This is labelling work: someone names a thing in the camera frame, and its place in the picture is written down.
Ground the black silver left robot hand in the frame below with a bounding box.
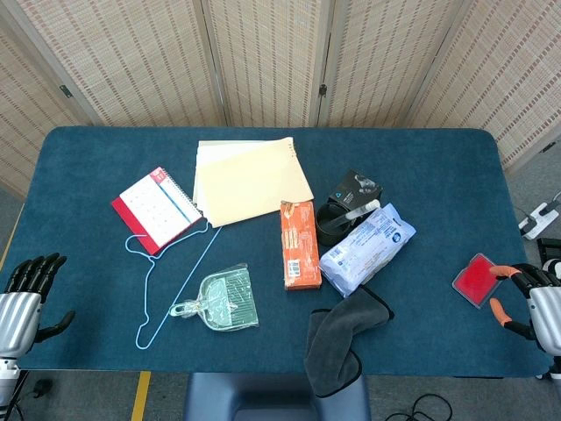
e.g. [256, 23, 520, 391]
[0, 253, 76, 359]

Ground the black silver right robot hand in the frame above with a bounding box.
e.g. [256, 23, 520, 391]
[489, 262, 561, 354]

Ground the transparent test tube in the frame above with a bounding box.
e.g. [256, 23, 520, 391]
[326, 199, 380, 227]

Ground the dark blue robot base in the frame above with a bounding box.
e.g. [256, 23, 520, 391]
[182, 372, 372, 421]

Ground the black mesh pen cup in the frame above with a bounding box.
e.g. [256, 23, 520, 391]
[315, 202, 354, 247]

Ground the black floor box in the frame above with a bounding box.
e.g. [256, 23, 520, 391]
[536, 238, 561, 260]

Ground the red ink pad case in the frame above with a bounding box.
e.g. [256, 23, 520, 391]
[451, 253, 503, 310]

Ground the white power strip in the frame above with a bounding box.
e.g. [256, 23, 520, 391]
[518, 201, 561, 240]

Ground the red desk calendar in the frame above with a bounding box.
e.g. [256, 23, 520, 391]
[110, 166, 204, 257]

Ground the blue white wipes package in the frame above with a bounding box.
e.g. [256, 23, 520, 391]
[318, 202, 416, 298]

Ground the green dustpan in plastic wrap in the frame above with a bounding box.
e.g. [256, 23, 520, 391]
[168, 262, 260, 333]

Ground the grey microfibre cloth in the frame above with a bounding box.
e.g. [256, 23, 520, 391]
[303, 284, 394, 399]

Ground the black cardboard box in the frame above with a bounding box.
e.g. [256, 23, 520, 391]
[329, 168, 383, 211]

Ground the orange cardboard box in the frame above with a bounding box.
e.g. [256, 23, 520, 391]
[280, 200, 323, 291]

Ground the cream paper folder stack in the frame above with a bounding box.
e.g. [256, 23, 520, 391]
[192, 136, 315, 229]

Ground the woven folding screen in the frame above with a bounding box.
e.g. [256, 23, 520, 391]
[0, 0, 561, 198]

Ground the black cable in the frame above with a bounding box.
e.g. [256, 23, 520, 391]
[385, 392, 455, 421]

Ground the light blue wire hanger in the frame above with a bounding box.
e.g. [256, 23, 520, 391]
[124, 218, 223, 351]

